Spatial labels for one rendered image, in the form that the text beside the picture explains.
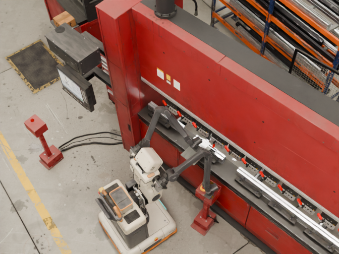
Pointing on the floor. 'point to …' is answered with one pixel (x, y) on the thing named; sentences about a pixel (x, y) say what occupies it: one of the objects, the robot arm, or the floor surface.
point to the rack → (283, 30)
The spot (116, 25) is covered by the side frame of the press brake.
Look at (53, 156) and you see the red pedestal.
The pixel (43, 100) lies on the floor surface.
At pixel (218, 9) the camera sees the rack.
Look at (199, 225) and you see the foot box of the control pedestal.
